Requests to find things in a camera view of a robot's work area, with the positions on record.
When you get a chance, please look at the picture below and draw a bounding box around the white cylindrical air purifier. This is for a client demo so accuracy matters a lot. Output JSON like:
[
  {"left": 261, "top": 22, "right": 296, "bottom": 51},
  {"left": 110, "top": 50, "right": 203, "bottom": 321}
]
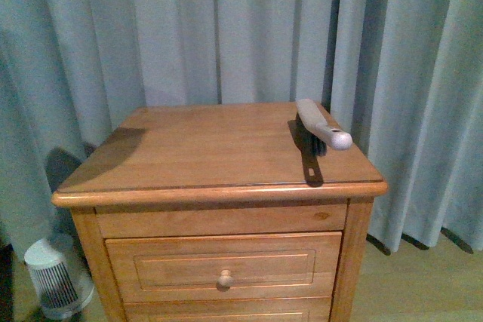
[{"left": 24, "top": 234, "right": 94, "bottom": 320}]

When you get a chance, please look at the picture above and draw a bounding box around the wooden nightstand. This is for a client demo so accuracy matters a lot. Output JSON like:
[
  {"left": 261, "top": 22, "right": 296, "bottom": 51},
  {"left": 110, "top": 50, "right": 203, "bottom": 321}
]
[{"left": 52, "top": 103, "right": 388, "bottom": 321}]

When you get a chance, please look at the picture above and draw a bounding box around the light blue curtain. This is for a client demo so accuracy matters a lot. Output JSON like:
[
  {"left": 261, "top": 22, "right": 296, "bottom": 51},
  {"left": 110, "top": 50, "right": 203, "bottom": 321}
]
[{"left": 1, "top": 0, "right": 482, "bottom": 255}]

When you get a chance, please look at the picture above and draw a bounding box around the upper drawer knob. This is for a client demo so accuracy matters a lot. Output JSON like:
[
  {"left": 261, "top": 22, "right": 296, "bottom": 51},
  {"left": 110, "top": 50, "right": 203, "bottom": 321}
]
[{"left": 217, "top": 269, "right": 234, "bottom": 291}]

